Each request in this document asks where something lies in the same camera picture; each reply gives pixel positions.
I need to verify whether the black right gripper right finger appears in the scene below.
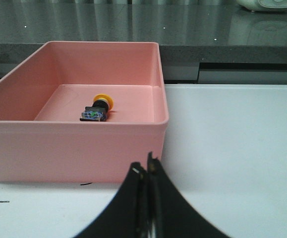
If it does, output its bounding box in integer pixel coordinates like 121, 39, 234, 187
147, 152, 228, 238

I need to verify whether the dark stone counter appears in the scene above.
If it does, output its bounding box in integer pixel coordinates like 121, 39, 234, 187
0, 0, 287, 82

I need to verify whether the yellow mushroom push button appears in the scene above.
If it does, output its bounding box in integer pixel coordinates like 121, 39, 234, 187
80, 94, 114, 122

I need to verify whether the pink plastic bin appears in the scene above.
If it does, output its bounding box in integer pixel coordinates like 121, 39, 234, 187
0, 41, 169, 182

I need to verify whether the white appliance on counter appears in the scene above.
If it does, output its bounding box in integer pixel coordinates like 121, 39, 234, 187
236, 0, 287, 12

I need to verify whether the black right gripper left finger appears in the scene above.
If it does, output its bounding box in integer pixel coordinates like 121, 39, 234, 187
76, 162, 148, 238

